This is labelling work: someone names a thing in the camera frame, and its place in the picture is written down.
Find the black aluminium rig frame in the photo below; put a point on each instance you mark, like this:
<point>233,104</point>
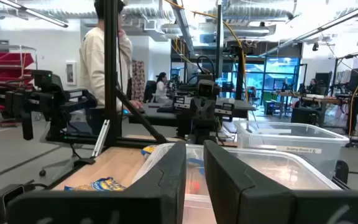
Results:
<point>110,77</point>

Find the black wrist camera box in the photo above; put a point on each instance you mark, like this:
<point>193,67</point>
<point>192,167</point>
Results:
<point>206,88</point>

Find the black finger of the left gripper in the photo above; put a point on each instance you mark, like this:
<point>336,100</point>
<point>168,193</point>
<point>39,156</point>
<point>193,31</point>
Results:
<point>199,109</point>
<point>210,109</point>

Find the orange Maruchan ramen pack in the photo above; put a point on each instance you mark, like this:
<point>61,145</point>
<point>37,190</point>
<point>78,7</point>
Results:
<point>193,186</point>

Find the patterned hanging cloth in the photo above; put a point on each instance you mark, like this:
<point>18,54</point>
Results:
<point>138,81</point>

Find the black floor cabinet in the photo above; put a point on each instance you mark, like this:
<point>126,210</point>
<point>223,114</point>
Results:
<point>304,115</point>

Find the ceiling light strip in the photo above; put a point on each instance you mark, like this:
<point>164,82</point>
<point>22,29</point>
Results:
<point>337,21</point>
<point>47,17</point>

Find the silver ribbed ceiling duct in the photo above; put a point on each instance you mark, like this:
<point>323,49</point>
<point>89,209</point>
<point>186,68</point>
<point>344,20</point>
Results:
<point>253,12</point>

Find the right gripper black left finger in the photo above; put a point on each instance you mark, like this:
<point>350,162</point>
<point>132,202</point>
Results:
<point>110,205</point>

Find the silver metal bar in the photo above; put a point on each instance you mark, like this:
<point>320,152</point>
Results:
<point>100,138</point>

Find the small black camera box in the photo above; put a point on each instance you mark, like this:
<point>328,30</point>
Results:
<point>5,199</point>

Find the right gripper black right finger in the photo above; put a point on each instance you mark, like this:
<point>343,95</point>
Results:
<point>259,205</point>

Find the black robot arm with gripper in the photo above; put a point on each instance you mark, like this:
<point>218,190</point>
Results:
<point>51,99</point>

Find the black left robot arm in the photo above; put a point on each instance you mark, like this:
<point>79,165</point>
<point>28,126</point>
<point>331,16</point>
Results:
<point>202,135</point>

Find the clear plastic bin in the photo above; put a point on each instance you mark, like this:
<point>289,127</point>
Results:
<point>275,168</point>
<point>291,137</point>

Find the person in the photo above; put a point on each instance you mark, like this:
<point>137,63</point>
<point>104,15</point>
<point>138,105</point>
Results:
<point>313,87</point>
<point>92,68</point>
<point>162,90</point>

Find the blue Maruchan ramen pack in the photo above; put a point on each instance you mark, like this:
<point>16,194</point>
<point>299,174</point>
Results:
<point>148,151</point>
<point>107,185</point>

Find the grey rolling stand base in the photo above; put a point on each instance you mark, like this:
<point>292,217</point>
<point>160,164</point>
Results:
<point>42,172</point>

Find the red storage bin rack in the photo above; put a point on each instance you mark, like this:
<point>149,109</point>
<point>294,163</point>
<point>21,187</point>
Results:
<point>2,59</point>

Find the black office chair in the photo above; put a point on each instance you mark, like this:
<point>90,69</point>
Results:
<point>150,91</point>

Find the wooden-top work desk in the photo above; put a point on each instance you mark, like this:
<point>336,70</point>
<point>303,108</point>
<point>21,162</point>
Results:
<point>319,99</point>

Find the large glass window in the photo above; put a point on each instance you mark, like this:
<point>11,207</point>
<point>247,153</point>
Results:
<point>278,67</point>

